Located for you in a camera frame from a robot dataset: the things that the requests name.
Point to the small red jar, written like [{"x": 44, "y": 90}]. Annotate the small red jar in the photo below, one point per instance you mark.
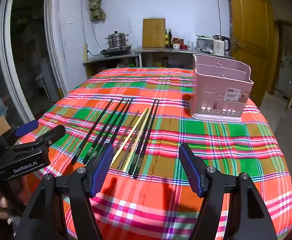
[{"x": 181, "y": 41}]

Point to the white electric kettle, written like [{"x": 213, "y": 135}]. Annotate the white electric kettle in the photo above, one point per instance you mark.
[{"x": 219, "y": 46}]

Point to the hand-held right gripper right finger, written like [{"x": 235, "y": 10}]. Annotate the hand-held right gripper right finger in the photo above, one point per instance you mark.
[{"x": 189, "y": 165}]

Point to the dark oil bottle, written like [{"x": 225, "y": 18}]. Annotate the dark oil bottle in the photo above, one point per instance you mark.
[
  {"x": 170, "y": 38},
  {"x": 166, "y": 40}
]

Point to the white door frame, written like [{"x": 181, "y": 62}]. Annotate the white door frame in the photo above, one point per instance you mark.
[{"x": 53, "y": 42}]

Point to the yellowed power strip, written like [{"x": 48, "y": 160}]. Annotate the yellowed power strip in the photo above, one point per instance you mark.
[{"x": 86, "y": 52}]

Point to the red lidded jar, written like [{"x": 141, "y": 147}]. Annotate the red lidded jar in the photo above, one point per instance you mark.
[{"x": 176, "y": 44}]

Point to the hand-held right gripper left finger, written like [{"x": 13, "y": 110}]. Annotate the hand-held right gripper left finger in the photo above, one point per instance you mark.
[{"x": 103, "y": 165}]

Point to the metal door latch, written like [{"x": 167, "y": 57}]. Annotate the metal door latch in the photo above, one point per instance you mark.
[{"x": 237, "y": 45}]

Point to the green hanging cloth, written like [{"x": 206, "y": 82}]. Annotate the green hanging cloth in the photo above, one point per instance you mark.
[{"x": 94, "y": 5}]

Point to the clear glass cup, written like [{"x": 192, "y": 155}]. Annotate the clear glass cup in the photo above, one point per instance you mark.
[{"x": 190, "y": 45}]

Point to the steel steamer pot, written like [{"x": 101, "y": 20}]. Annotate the steel steamer pot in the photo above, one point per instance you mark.
[{"x": 116, "y": 40}]

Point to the wooden cutting board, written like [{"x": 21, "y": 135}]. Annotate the wooden cutting board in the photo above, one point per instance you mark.
[{"x": 154, "y": 32}]

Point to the black induction cooker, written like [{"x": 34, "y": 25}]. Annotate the black induction cooker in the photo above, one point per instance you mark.
[{"x": 116, "y": 50}]

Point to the steel kitchen counter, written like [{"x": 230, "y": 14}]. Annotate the steel kitchen counter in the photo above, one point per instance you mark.
[{"x": 161, "y": 51}]

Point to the grey lidded container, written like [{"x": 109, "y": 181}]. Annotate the grey lidded container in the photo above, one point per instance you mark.
[{"x": 203, "y": 43}]

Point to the pink plastic utensil basket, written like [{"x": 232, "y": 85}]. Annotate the pink plastic utensil basket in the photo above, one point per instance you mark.
[{"x": 211, "y": 92}]

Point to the bamboo chopstick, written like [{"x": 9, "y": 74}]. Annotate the bamboo chopstick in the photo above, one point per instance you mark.
[
  {"x": 125, "y": 142},
  {"x": 129, "y": 160}
]

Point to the plaid tablecloth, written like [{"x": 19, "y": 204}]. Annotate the plaid tablecloth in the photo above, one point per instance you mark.
[{"x": 146, "y": 205}]

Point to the yellow wooden door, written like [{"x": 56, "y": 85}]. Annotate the yellow wooden door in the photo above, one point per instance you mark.
[{"x": 251, "y": 42}]

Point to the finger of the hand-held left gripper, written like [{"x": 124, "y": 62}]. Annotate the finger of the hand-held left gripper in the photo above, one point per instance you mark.
[
  {"x": 53, "y": 133},
  {"x": 27, "y": 128}
]

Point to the red round tin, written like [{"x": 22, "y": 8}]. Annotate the red round tin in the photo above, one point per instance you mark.
[{"x": 184, "y": 46}]

